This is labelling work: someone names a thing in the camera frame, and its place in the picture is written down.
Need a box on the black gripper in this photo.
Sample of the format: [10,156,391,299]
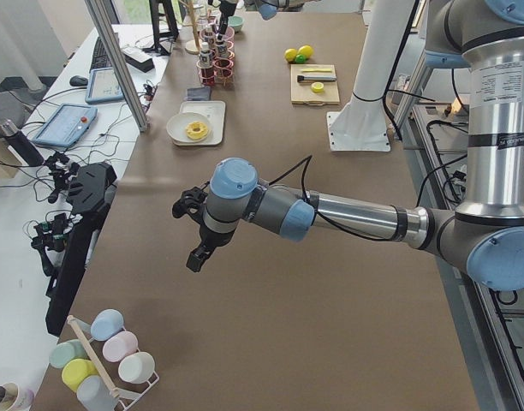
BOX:
[208,0,239,40]
[172,184,221,272]

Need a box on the tea bottle white cap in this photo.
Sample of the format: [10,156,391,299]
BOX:
[198,42,215,86]

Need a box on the cream rectangular serving tray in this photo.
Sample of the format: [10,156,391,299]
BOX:
[172,100,226,146]

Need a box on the mint green bowl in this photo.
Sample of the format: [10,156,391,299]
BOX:
[228,15,244,33]

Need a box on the pink ice bowl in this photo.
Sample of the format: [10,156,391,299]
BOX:
[216,27,235,49]

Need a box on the wooden mug tree stand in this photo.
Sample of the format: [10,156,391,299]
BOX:
[179,0,200,55]

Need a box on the yellow lemon lower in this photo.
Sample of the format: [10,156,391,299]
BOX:
[283,48,298,63]

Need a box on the yellow lemon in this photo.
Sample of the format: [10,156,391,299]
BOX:
[283,48,298,63]
[298,45,313,60]

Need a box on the folded grey cloth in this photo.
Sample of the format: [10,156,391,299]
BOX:
[185,86,211,101]

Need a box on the green lime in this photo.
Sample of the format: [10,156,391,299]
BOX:
[295,54,307,64]

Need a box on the yellow lemon upper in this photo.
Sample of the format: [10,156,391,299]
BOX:
[298,45,313,60]

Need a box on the steel muddler black tip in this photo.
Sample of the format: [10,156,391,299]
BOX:
[296,74,336,83]

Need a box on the bamboo cutting board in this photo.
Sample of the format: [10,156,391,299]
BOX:
[290,64,340,105]

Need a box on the light blue cup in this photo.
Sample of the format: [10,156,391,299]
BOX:
[91,308,124,342]

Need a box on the white round plate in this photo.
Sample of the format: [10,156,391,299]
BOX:
[166,112,212,145]

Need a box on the half lemon slice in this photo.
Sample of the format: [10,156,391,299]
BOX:
[311,81,325,93]

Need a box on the pink cup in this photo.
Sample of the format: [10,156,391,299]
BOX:
[102,331,138,362]

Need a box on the cream cup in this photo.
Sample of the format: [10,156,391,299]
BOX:
[118,351,155,384]

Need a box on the black keyboard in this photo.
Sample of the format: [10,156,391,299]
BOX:
[89,37,112,71]

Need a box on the teach pendant far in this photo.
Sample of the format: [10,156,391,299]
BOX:
[85,68,124,104]

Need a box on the teach pendant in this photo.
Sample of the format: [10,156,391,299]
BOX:
[85,68,124,104]
[32,104,98,148]

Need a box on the computer mouse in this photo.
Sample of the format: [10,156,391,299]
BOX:
[69,75,88,86]

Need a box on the mint green cup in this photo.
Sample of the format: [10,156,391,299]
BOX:
[49,339,88,369]

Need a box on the yellow green cup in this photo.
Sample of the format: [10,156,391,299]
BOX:
[61,359,98,392]

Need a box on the grey blue cup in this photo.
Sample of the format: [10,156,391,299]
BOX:
[76,375,118,411]

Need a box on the teach pendant near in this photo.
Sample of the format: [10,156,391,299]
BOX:
[32,104,98,148]

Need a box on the black thermos bottle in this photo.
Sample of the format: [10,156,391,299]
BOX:
[0,119,45,167]

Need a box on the paper cup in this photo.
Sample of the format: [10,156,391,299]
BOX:
[0,383,34,411]

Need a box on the copper wire bottle rack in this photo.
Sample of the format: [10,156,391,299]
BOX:
[196,42,235,86]

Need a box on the aluminium frame post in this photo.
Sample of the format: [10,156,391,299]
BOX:
[85,0,149,133]

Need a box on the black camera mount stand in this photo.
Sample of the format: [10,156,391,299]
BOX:
[45,163,116,337]

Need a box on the wooden rack handle rod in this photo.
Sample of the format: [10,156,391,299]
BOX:
[67,315,120,398]

